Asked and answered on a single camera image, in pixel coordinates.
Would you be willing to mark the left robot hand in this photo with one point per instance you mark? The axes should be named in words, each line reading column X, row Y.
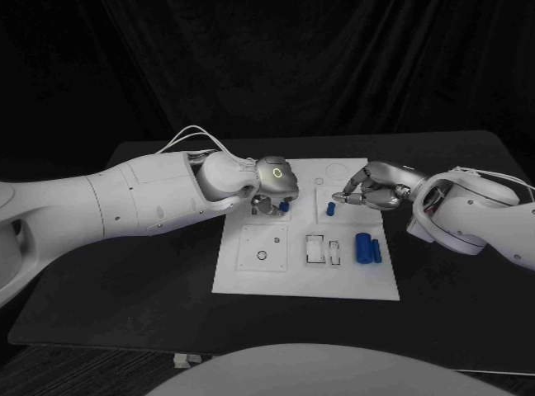
column 276, row 176

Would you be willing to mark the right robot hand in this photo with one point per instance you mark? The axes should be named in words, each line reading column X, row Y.
column 384, row 179

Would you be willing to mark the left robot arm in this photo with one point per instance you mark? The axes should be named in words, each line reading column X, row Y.
column 116, row 198

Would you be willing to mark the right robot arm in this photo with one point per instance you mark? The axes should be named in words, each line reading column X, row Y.
column 496, row 222

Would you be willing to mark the white task board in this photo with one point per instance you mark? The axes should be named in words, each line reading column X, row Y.
column 304, row 284

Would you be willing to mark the blue cylinder peg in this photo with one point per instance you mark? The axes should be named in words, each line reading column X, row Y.
column 331, row 209

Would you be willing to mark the thick blue cylinder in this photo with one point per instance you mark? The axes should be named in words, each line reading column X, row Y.
column 364, row 247

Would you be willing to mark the thin blue cylinder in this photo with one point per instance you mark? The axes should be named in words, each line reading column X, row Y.
column 377, row 251

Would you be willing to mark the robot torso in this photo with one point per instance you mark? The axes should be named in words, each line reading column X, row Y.
column 321, row 371

